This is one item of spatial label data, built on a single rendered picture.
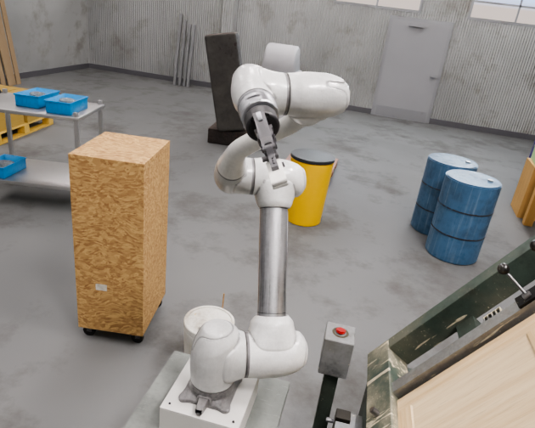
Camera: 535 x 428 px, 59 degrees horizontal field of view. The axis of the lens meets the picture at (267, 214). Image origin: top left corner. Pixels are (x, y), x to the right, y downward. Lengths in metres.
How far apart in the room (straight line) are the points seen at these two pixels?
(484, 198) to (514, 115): 7.30
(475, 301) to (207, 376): 1.01
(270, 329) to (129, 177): 1.39
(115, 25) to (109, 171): 10.76
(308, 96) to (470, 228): 3.82
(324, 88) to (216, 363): 0.93
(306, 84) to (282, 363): 0.92
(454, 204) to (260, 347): 3.42
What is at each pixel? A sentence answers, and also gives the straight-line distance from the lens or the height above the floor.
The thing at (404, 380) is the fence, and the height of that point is 0.95.
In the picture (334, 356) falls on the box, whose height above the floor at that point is 0.85.
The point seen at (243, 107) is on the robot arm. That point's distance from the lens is 1.06.
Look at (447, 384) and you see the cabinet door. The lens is 1.72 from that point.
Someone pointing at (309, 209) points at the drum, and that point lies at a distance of 4.93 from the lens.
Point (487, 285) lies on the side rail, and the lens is 1.91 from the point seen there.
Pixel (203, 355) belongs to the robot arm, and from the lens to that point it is 1.60.
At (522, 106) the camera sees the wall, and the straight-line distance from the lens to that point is 11.95.
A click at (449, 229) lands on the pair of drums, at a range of 4.84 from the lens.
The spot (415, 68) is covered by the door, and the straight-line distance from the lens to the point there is 11.47.
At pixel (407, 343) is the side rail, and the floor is 0.95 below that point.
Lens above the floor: 2.12
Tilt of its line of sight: 24 degrees down
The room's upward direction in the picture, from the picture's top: 7 degrees clockwise
